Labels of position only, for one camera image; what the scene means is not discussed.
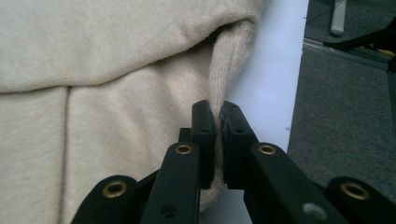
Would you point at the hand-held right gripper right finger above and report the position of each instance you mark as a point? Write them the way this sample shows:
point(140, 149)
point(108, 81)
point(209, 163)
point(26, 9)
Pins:
point(238, 137)

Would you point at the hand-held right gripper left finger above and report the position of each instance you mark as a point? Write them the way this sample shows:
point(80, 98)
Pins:
point(204, 130)

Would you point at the beige sweater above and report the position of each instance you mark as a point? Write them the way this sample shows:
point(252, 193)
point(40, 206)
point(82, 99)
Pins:
point(109, 93)

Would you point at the white table cover sheet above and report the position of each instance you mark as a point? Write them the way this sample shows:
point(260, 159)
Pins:
point(274, 77)

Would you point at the long aluminium rail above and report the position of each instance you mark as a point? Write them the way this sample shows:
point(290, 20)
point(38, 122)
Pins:
point(342, 53)

